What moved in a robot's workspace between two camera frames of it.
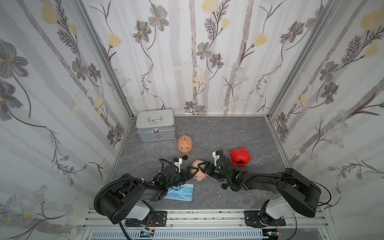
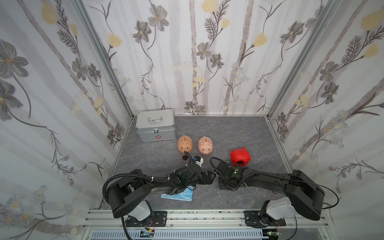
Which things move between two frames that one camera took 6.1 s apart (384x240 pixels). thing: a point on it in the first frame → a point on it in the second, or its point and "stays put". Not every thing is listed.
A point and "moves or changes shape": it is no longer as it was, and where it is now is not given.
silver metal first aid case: (156, 125) stays put
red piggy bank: (240, 157) stays put
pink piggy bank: (199, 174) moves or changes shape
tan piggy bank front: (185, 144) stays put
